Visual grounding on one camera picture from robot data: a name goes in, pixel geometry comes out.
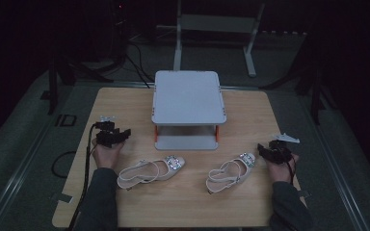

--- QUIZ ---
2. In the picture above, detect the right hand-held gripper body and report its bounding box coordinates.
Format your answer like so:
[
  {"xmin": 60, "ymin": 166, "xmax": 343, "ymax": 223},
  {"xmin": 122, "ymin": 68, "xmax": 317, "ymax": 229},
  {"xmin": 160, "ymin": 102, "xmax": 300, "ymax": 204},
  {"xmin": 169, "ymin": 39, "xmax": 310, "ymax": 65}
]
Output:
[{"xmin": 267, "ymin": 132, "xmax": 302, "ymax": 166}]

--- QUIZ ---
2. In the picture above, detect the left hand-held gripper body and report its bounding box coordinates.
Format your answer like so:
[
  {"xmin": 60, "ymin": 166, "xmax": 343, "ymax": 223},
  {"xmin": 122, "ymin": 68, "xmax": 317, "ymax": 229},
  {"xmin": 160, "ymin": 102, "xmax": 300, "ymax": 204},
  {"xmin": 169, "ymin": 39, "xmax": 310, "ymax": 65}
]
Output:
[{"xmin": 92, "ymin": 115, "xmax": 123, "ymax": 149}]

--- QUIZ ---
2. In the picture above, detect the white jewelled heeled sandal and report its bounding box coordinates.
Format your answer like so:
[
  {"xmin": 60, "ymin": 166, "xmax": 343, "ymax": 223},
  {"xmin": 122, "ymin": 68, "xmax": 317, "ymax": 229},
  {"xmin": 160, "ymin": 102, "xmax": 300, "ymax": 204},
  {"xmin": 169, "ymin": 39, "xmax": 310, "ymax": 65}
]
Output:
[
  {"xmin": 205, "ymin": 151, "xmax": 257, "ymax": 195},
  {"xmin": 116, "ymin": 155, "xmax": 186, "ymax": 191}
]

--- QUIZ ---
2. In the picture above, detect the white two-tier shoe rack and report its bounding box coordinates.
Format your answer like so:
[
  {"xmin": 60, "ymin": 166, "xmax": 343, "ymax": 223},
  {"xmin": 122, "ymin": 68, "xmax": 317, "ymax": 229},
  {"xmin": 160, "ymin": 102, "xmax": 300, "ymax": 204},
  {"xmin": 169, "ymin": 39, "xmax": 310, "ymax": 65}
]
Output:
[{"xmin": 150, "ymin": 69, "xmax": 228, "ymax": 152}]

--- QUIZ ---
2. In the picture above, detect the person's left hand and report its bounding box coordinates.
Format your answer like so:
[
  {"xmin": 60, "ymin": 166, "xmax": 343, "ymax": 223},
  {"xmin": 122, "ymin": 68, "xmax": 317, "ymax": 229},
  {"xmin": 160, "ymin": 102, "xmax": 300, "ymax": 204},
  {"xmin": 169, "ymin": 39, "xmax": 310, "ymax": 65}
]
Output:
[{"xmin": 91, "ymin": 138, "xmax": 125, "ymax": 170}]

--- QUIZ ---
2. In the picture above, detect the person's right hand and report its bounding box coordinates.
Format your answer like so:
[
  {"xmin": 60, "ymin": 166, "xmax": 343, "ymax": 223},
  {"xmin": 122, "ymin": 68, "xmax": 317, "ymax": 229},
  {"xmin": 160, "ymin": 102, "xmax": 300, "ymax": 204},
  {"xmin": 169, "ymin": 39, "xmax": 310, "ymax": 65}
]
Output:
[{"xmin": 265, "ymin": 153, "xmax": 301, "ymax": 185}]

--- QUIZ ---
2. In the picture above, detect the black metal stand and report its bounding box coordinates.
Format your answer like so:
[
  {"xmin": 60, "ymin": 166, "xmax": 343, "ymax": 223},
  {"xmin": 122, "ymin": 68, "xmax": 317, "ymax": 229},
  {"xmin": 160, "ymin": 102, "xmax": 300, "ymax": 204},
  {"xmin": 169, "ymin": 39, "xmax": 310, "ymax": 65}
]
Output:
[
  {"xmin": 40, "ymin": 56, "xmax": 114, "ymax": 116},
  {"xmin": 259, "ymin": 32, "xmax": 336, "ymax": 127}
]

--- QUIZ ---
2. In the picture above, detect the dark equipment with red light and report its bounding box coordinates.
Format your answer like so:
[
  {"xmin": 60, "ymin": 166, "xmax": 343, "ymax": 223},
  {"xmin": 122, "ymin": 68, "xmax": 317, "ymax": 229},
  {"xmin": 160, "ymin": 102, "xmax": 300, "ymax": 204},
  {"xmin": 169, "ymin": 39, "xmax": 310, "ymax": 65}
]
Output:
[{"xmin": 108, "ymin": 0, "xmax": 133, "ymax": 62}]

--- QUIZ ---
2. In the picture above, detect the white metal stand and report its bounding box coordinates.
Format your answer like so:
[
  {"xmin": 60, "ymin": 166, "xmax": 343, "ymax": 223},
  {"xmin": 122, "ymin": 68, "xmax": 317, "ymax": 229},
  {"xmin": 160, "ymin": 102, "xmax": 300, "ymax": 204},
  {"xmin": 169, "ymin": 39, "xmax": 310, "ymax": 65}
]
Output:
[{"xmin": 172, "ymin": 0, "xmax": 267, "ymax": 78}]

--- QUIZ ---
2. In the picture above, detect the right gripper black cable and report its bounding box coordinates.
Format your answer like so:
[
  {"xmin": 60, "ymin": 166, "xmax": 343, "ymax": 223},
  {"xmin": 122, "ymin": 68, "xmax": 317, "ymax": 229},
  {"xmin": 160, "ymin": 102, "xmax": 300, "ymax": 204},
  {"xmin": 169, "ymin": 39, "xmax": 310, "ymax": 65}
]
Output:
[{"xmin": 285, "ymin": 153, "xmax": 299, "ymax": 186}]

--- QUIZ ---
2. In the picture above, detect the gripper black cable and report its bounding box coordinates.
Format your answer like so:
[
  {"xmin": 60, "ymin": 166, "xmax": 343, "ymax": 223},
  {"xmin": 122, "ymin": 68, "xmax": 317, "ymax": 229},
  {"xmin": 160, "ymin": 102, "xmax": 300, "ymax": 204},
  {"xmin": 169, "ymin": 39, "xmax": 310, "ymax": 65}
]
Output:
[
  {"xmin": 66, "ymin": 122, "xmax": 99, "ymax": 231},
  {"xmin": 285, "ymin": 153, "xmax": 299, "ymax": 186}
]

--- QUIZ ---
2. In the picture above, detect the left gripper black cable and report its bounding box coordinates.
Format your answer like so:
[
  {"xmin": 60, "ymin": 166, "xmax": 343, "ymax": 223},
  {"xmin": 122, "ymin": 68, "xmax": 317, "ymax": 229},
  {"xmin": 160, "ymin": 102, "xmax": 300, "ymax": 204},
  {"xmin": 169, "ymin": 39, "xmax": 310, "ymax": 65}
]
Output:
[{"xmin": 66, "ymin": 122, "xmax": 99, "ymax": 231}]

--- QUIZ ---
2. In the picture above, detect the black cable loop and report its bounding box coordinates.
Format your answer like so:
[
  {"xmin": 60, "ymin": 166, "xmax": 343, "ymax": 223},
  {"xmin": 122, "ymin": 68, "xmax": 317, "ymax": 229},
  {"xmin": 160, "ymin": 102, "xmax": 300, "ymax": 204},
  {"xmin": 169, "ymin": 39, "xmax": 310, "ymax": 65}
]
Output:
[{"xmin": 51, "ymin": 150, "xmax": 78, "ymax": 179}]

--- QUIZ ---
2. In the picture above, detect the metal floor rail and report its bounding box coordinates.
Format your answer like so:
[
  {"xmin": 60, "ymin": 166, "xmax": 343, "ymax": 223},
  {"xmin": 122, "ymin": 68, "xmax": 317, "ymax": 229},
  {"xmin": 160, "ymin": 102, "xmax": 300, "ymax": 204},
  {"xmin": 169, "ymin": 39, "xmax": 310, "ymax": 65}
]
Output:
[
  {"xmin": 298, "ymin": 92, "xmax": 370, "ymax": 231},
  {"xmin": 0, "ymin": 81, "xmax": 78, "ymax": 231}
]

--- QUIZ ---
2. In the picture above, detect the bundle of black cables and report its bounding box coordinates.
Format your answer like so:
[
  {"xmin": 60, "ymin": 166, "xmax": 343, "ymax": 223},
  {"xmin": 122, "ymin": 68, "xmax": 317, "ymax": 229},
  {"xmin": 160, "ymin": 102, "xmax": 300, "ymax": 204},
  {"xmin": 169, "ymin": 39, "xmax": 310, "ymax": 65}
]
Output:
[{"xmin": 76, "ymin": 40, "xmax": 156, "ymax": 90}]

